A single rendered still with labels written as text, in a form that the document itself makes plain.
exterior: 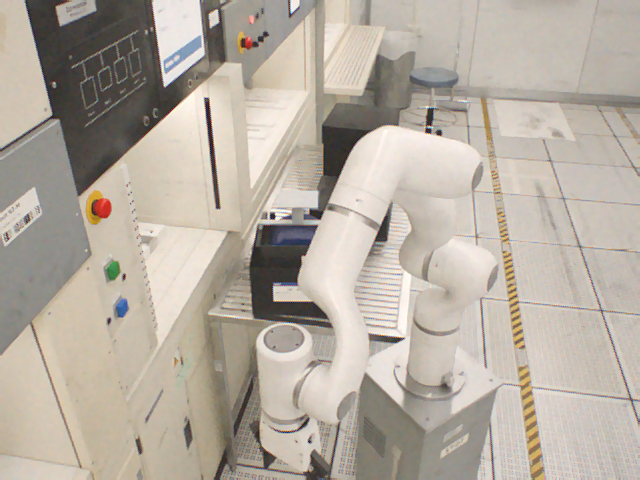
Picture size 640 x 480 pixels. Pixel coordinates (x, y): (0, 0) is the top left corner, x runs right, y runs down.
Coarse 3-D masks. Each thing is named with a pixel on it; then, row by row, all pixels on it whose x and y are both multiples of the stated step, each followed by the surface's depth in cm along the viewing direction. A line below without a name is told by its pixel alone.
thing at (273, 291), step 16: (256, 240) 186; (256, 256) 187; (256, 272) 172; (272, 272) 171; (288, 272) 171; (256, 288) 175; (272, 288) 175; (288, 288) 174; (256, 304) 178; (272, 304) 178; (288, 304) 178; (304, 304) 178
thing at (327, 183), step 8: (328, 176) 236; (320, 184) 230; (328, 184) 230; (320, 192) 225; (328, 192) 225; (320, 200) 220; (328, 200) 219; (312, 208) 214; (320, 208) 215; (320, 216) 214; (384, 224) 212; (384, 232) 213; (384, 240) 215
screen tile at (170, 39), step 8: (168, 0) 138; (176, 0) 142; (160, 8) 134; (168, 8) 138; (176, 8) 142; (160, 16) 134; (168, 16) 138; (176, 16) 143; (160, 24) 135; (176, 24) 143; (168, 32) 139; (176, 32) 144; (160, 40) 136; (168, 40) 140; (176, 40) 144; (168, 48) 140
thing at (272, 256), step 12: (288, 192) 178; (300, 192) 178; (312, 192) 177; (276, 204) 171; (288, 204) 171; (300, 204) 171; (312, 204) 171; (264, 216) 185; (300, 216) 175; (264, 228) 180; (264, 240) 180; (264, 252) 172; (276, 252) 172; (288, 252) 172; (300, 252) 172; (264, 264) 174; (276, 264) 174; (288, 264) 174; (300, 264) 174
